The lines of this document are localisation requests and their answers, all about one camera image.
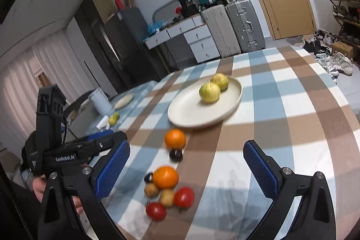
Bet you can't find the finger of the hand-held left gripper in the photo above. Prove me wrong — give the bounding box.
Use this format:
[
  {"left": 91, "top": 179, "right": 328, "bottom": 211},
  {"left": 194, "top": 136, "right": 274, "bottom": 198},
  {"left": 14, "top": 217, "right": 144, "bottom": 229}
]
[
  {"left": 84, "top": 129, "right": 114, "bottom": 143},
  {"left": 79, "top": 132, "right": 128, "bottom": 159}
]

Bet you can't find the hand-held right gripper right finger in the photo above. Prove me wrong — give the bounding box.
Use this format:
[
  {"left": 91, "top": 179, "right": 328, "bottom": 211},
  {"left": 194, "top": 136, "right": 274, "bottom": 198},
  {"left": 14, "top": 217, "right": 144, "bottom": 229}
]
[{"left": 243, "top": 139, "right": 336, "bottom": 240}]

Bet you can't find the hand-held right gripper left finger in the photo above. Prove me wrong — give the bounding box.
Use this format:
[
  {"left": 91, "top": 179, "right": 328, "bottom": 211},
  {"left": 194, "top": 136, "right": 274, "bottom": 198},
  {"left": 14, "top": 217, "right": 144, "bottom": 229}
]
[{"left": 37, "top": 139, "right": 130, "bottom": 240}]

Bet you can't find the brown round fruit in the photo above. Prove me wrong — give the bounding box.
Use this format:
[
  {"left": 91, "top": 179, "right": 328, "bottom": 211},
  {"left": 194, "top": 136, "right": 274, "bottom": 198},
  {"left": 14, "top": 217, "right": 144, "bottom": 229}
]
[
  {"left": 160, "top": 188, "right": 175, "bottom": 207},
  {"left": 144, "top": 182, "right": 160, "bottom": 198}
]

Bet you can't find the orange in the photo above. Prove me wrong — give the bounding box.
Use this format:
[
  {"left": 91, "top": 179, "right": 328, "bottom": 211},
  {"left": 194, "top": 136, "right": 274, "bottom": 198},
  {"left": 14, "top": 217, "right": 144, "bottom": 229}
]
[
  {"left": 164, "top": 129, "right": 187, "bottom": 150},
  {"left": 153, "top": 166, "right": 180, "bottom": 190}
]

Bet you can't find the red apple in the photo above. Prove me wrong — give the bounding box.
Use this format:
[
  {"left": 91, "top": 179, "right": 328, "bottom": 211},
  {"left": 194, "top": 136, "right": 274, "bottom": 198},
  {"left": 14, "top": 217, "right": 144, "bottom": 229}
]
[{"left": 146, "top": 202, "right": 167, "bottom": 221}]

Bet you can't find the red tomato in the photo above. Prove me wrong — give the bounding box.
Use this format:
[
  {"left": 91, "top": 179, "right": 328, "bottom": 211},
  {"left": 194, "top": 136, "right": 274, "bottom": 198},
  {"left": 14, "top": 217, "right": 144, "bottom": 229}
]
[{"left": 173, "top": 186, "right": 195, "bottom": 208}]

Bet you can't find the large cream plate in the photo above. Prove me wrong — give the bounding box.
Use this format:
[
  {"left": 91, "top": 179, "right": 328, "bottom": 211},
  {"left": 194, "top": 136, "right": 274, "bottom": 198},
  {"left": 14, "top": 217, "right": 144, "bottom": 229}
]
[{"left": 168, "top": 75, "right": 243, "bottom": 128}]

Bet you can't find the person's left forearm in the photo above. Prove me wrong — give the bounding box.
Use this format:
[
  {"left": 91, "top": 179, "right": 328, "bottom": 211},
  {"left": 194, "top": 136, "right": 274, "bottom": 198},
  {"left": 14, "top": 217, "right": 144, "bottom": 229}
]
[{"left": 0, "top": 170, "right": 41, "bottom": 240}]

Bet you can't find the person's left hand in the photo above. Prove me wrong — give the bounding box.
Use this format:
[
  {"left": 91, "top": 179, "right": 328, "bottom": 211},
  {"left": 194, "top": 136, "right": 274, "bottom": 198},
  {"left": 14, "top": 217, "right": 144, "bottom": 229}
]
[{"left": 31, "top": 174, "right": 85, "bottom": 215}]

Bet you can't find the white cylindrical container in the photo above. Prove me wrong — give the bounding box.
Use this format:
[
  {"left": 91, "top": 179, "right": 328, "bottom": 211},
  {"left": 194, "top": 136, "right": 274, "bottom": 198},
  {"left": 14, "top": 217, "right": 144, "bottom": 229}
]
[{"left": 89, "top": 88, "right": 113, "bottom": 115}]

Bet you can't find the small beige plate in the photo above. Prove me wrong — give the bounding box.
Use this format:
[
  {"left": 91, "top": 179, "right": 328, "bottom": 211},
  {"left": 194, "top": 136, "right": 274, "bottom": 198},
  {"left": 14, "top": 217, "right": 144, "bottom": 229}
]
[{"left": 114, "top": 94, "right": 134, "bottom": 110}]

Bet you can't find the pale pleated curtain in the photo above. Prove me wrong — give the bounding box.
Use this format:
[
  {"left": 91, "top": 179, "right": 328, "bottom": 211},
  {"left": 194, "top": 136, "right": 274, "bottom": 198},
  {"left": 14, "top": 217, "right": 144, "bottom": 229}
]
[{"left": 0, "top": 32, "right": 95, "bottom": 153}]

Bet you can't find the dark tall cabinet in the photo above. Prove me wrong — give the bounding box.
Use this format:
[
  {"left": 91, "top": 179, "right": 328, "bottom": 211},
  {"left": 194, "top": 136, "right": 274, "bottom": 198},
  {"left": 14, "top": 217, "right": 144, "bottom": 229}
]
[{"left": 74, "top": 0, "right": 126, "bottom": 94}]

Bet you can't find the dark refrigerator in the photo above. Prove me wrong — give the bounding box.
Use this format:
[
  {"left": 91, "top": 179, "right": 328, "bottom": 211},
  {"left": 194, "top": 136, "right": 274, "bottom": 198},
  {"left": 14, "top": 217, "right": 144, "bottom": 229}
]
[{"left": 103, "top": 7, "right": 169, "bottom": 81}]

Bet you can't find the blue plastic bag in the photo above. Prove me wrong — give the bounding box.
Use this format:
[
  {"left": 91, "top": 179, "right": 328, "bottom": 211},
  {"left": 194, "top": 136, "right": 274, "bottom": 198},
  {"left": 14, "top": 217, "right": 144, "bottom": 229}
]
[{"left": 148, "top": 20, "right": 167, "bottom": 38}]

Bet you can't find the large cardboard box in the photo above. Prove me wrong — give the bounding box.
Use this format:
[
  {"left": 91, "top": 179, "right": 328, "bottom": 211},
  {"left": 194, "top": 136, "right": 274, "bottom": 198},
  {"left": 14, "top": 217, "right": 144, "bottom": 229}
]
[{"left": 90, "top": 0, "right": 119, "bottom": 16}]

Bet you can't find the pile of loose sneakers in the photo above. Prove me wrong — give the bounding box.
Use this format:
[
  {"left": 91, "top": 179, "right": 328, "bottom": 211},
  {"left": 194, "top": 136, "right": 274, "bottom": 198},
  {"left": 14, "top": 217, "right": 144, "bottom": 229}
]
[{"left": 287, "top": 30, "right": 354, "bottom": 77}]

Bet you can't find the white drawer desk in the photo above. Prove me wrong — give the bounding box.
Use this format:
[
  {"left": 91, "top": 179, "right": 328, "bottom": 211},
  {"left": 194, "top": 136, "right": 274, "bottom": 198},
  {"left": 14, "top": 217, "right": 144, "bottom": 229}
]
[{"left": 145, "top": 15, "right": 221, "bottom": 64}]

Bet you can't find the beige suitcase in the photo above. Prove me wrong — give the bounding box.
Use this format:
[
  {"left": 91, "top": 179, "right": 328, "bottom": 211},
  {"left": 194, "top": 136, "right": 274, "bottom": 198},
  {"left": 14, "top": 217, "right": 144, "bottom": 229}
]
[{"left": 201, "top": 4, "right": 242, "bottom": 58}]

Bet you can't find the silver suitcase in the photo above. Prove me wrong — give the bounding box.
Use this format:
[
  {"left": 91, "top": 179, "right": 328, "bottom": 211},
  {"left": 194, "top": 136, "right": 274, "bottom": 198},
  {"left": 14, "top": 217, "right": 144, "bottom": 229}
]
[{"left": 225, "top": 0, "right": 266, "bottom": 53}]

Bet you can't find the small cardboard box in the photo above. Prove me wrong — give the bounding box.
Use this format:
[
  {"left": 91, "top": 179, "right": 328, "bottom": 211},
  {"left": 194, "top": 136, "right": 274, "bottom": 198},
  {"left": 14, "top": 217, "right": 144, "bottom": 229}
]
[{"left": 331, "top": 42, "right": 353, "bottom": 60}]

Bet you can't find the black bag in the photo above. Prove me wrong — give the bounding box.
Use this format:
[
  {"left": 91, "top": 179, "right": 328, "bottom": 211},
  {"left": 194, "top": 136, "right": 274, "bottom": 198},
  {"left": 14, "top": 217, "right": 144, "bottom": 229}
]
[{"left": 178, "top": 0, "right": 201, "bottom": 18}]

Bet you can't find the wooden shoe rack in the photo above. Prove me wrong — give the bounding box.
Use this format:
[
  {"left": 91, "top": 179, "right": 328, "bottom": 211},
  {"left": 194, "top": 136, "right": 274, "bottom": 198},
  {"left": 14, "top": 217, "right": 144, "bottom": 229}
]
[{"left": 316, "top": 0, "right": 360, "bottom": 53}]

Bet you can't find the grey metal frame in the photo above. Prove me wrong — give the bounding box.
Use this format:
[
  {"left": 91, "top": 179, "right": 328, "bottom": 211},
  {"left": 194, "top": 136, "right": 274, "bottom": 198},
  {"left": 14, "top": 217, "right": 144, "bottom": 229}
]
[{"left": 153, "top": 0, "right": 181, "bottom": 22}]

